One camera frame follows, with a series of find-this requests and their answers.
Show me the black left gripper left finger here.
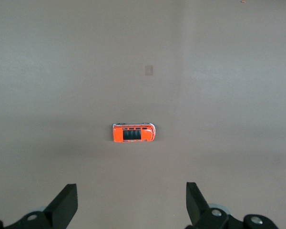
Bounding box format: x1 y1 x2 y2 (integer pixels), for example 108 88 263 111
0 183 78 229

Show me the orange toy bus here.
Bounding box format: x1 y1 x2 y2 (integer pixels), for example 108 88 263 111
112 122 156 143

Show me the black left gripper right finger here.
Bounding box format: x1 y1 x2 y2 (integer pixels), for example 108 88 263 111
185 182 280 229

